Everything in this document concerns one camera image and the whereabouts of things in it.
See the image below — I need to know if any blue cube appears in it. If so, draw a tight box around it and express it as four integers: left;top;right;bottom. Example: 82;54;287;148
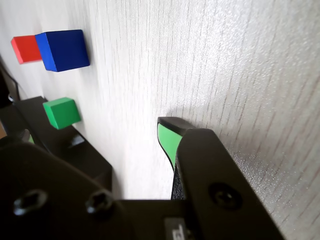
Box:
34;29;91;73

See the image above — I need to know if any green cube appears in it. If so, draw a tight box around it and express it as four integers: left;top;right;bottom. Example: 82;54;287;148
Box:
42;96;82;130

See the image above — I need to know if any red cube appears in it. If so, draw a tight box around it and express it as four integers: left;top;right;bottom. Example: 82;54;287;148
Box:
10;35;44;65

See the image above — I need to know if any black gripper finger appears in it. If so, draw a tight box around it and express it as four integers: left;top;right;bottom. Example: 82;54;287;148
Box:
156;116;286;240
0;128;126;240

